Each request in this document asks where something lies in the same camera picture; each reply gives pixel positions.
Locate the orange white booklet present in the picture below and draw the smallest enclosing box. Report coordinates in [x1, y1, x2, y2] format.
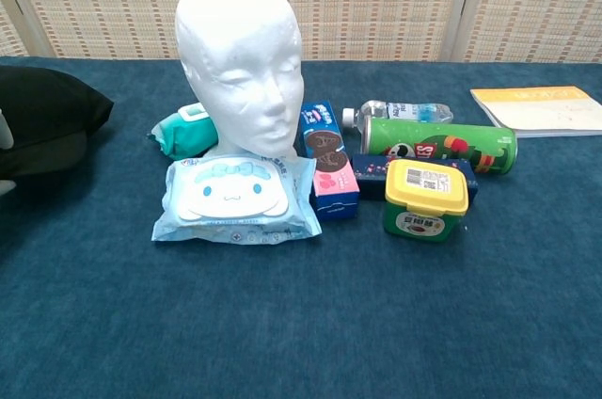
[469, 85, 602, 139]

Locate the woven folding screen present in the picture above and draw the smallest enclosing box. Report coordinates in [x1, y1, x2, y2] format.
[0, 0, 602, 64]

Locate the black baseball cap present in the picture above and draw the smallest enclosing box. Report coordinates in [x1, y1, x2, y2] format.
[0, 65, 115, 179]

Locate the yellow lid green tub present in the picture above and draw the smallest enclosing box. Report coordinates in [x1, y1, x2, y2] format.
[383, 158, 470, 244]

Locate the light blue cartoon wipes pack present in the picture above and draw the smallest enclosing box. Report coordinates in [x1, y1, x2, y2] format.
[150, 153, 324, 246]

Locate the teal green wipes pack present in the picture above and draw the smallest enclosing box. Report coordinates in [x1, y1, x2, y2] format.
[147, 102, 220, 162]

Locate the dark blue slim box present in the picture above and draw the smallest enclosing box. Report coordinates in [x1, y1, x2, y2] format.
[351, 152, 481, 205]

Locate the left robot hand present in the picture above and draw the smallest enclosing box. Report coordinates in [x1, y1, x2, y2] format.
[0, 109, 18, 196]

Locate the green chips can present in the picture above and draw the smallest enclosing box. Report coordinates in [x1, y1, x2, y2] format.
[359, 116, 518, 176]

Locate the clear plastic water bottle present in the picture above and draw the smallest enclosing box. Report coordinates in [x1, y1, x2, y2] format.
[341, 99, 455, 130]

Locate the blue pink cookie box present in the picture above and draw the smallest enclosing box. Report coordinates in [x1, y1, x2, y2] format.
[298, 100, 361, 223]

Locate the white foam mannequin head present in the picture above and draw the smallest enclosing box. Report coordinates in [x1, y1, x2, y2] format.
[174, 0, 303, 166]

